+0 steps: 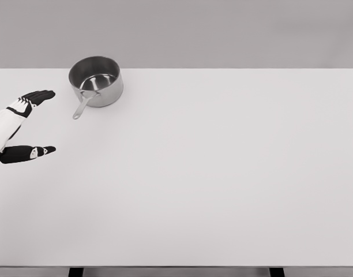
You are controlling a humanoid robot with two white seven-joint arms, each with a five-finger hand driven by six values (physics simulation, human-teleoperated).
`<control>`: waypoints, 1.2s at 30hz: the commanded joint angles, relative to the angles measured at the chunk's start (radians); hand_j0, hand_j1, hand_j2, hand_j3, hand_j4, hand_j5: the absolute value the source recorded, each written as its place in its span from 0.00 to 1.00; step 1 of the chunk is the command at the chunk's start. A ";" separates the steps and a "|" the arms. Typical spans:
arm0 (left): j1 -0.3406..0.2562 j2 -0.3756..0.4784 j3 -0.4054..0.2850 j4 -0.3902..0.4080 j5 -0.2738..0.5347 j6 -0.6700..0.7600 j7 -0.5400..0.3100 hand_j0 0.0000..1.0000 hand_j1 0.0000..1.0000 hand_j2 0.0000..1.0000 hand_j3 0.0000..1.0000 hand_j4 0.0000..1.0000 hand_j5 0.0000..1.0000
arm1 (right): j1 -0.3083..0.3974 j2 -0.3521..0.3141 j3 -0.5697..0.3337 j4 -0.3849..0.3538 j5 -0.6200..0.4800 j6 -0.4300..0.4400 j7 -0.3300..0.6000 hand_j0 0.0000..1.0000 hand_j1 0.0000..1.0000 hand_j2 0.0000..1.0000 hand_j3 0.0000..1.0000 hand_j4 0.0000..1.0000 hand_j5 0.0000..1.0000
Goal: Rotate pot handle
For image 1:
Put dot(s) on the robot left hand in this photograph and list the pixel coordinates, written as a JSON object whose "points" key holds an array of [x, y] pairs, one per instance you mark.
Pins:
{"points": [[9, 121]]}

